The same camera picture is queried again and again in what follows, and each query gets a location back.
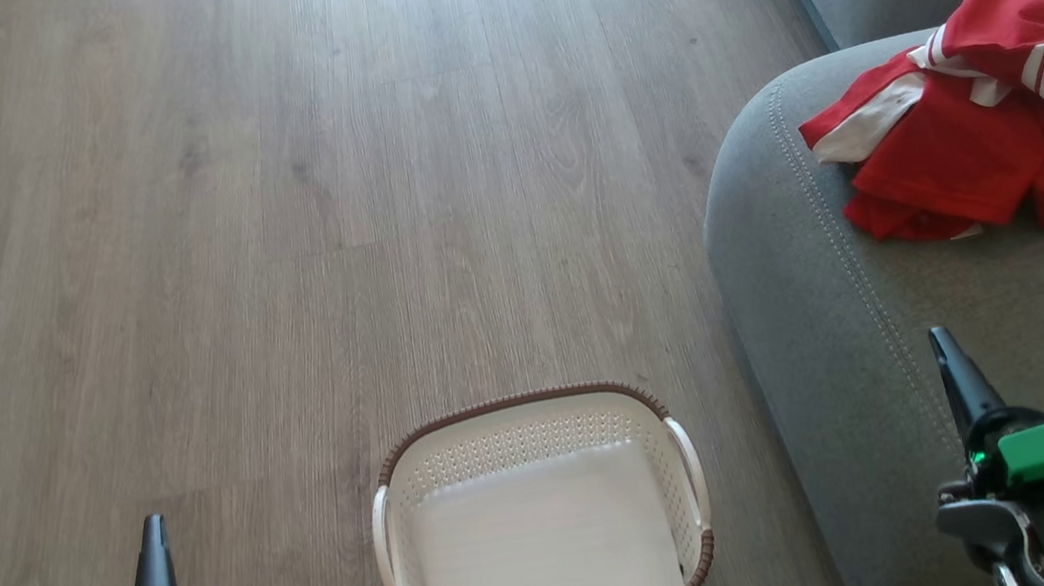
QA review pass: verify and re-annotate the red white sports jersey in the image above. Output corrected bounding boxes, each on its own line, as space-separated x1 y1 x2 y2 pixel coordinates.
791 31 1044 263

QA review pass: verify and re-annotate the white plastic basket brown rim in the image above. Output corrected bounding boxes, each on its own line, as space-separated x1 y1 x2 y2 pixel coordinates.
356 369 723 586

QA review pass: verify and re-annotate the grey sofa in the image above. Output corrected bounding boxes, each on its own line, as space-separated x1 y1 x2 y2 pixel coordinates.
679 0 1044 586

